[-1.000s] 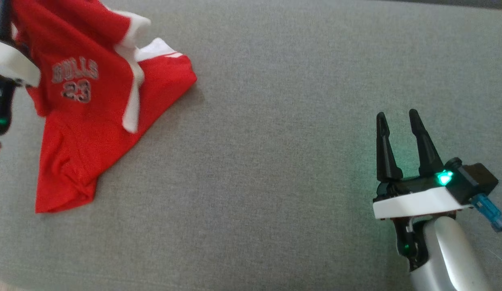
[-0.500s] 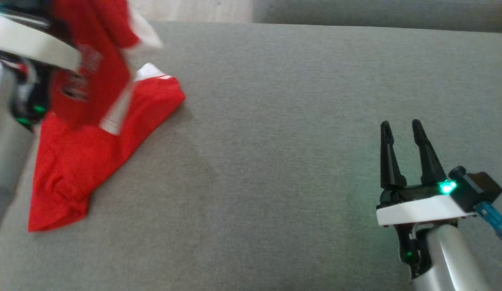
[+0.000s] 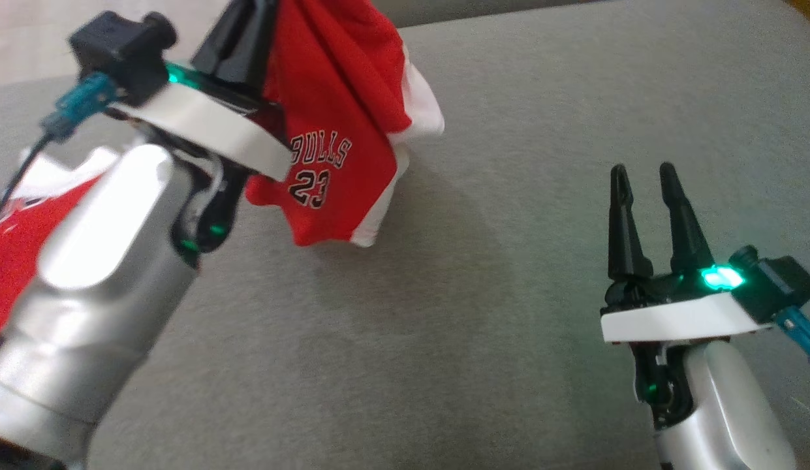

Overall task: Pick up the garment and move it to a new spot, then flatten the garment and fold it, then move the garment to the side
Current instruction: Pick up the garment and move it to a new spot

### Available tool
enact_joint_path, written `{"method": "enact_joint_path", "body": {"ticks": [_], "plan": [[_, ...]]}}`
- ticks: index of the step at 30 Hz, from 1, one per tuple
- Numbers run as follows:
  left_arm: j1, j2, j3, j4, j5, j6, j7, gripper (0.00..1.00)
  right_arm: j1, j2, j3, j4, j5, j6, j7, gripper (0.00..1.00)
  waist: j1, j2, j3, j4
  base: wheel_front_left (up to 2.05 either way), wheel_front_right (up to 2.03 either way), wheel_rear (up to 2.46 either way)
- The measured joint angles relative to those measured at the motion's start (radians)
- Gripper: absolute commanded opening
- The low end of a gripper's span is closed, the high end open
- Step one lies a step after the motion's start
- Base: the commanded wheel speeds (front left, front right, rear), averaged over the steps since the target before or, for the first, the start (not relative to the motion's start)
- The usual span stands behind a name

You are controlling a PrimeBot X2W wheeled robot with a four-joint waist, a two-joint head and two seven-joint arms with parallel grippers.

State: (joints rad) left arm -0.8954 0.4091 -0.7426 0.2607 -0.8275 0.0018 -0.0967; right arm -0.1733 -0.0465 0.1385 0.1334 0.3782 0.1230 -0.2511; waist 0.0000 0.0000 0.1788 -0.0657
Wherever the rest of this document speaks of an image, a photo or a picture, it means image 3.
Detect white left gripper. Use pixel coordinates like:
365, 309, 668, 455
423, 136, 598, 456
108, 0, 293, 183

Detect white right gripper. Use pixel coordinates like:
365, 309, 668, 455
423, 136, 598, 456
600, 162, 774, 345

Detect red Bulls 23 shorts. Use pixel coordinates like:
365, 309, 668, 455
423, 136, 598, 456
243, 0, 446, 249

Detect red white Bulls jersey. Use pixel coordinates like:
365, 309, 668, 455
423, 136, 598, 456
0, 147, 121, 350

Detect large yellow sofa back cushion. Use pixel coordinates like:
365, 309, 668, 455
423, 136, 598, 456
783, 0, 810, 33

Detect left camera cable blue plug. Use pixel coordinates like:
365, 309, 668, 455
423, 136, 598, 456
0, 70, 119, 226

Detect camera cable blue plug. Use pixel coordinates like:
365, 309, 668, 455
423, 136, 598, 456
773, 304, 810, 373
0, 70, 119, 226

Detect right camera cable blue plug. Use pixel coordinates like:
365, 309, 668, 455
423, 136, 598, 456
773, 304, 810, 373

